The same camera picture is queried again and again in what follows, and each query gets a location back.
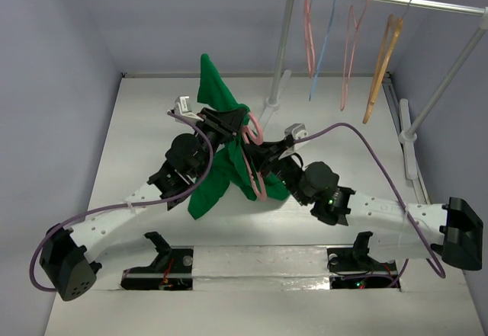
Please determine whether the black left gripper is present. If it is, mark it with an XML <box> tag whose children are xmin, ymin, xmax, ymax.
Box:
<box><xmin>191</xmin><ymin>107</ymin><xmax>246</xmax><ymax>179</ymax></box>

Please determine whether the pink plastic hanger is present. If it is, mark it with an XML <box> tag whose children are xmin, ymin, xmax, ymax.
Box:
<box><xmin>241</xmin><ymin>112</ymin><xmax>268</xmax><ymax>201</ymax></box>

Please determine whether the green t shirt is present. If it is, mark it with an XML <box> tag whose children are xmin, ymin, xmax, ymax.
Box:
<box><xmin>186</xmin><ymin>53</ymin><xmax>290</xmax><ymax>221</ymax></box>

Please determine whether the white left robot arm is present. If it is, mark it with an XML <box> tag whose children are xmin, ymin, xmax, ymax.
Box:
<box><xmin>33</xmin><ymin>99</ymin><xmax>249</xmax><ymax>302</ymax></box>

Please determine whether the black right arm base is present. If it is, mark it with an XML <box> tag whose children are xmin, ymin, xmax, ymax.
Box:
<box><xmin>327</xmin><ymin>231</ymin><xmax>400</xmax><ymax>290</ymax></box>

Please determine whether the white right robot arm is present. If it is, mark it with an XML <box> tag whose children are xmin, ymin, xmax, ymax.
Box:
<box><xmin>243</xmin><ymin>136</ymin><xmax>483</xmax><ymax>271</ymax></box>

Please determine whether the pink hanger leftmost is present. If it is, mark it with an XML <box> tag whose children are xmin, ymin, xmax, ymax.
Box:
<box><xmin>303</xmin><ymin>0</ymin><xmax>316</xmax><ymax>78</ymax></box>

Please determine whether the pink hanger middle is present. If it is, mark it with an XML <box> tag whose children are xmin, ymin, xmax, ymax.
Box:
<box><xmin>340</xmin><ymin>0</ymin><xmax>370</xmax><ymax>111</ymax></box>

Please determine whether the orange wooden hanger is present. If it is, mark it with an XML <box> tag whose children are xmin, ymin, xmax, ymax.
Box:
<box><xmin>362</xmin><ymin>5</ymin><xmax>409</xmax><ymax>124</ymax></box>

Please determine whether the white clothes rack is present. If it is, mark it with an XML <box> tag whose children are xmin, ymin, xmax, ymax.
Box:
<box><xmin>259</xmin><ymin>0</ymin><xmax>487</xmax><ymax>203</ymax></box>

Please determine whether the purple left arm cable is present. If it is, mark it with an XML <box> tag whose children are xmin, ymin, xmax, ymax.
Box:
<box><xmin>29</xmin><ymin>110</ymin><xmax>214</xmax><ymax>293</ymax></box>

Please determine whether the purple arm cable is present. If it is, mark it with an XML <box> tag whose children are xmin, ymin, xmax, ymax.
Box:
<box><xmin>293</xmin><ymin>122</ymin><xmax>447</xmax><ymax>287</ymax></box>
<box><xmin>29</xmin><ymin>110</ymin><xmax>214</xmax><ymax>293</ymax></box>

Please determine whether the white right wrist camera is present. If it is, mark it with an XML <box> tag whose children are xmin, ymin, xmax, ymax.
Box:
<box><xmin>279</xmin><ymin>123</ymin><xmax>308</xmax><ymax>159</ymax></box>

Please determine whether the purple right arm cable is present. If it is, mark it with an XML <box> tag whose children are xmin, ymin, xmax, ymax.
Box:
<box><xmin>293</xmin><ymin>122</ymin><xmax>447</xmax><ymax>287</ymax></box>

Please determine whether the blue wire hanger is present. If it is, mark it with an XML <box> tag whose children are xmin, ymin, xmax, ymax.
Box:
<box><xmin>309</xmin><ymin>0</ymin><xmax>337</xmax><ymax>102</ymax></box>

